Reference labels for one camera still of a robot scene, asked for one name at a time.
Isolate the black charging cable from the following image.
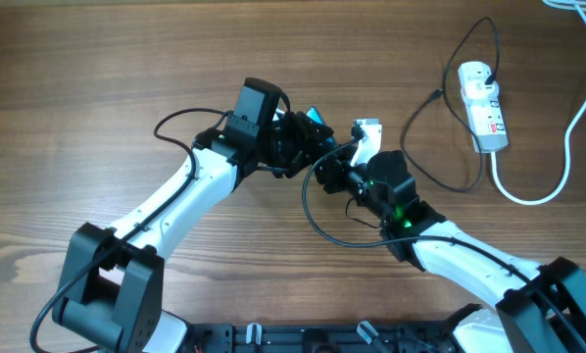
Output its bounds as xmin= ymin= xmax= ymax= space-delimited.
xmin=401 ymin=17 xmax=502 ymax=194

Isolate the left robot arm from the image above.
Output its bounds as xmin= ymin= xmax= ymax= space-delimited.
xmin=41 ymin=77 xmax=333 ymax=352

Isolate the white power strip cord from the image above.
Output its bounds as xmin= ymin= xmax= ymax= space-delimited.
xmin=490 ymin=0 xmax=586 ymax=207

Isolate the teal screen smartphone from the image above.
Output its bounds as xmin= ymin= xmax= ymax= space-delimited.
xmin=306 ymin=106 xmax=337 ymax=147

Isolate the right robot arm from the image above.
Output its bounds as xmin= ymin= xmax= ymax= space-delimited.
xmin=312 ymin=146 xmax=586 ymax=352

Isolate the white charger plug adapter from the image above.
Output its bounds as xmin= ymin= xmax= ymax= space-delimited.
xmin=461 ymin=79 xmax=499 ymax=105

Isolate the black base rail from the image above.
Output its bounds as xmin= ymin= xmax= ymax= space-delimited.
xmin=178 ymin=321 xmax=462 ymax=353

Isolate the white power strip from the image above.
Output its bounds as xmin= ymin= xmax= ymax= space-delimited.
xmin=458 ymin=61 xmax=509 ymax=153

